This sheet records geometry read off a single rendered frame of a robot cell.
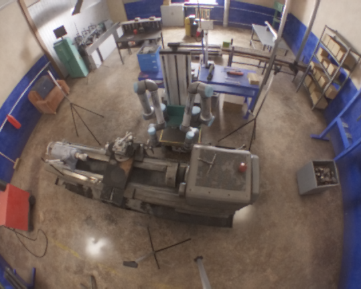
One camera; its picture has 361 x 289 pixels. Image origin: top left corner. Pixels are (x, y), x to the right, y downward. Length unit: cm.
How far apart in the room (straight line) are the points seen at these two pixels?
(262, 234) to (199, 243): 101
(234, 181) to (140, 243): 188
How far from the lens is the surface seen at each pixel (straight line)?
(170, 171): 154
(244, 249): 281
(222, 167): 143
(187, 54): 183
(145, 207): 235
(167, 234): 268
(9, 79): 527
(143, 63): 314
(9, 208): 390
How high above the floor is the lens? 265
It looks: 61 degrees down
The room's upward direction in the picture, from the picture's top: 7 degrees counter-clockwise
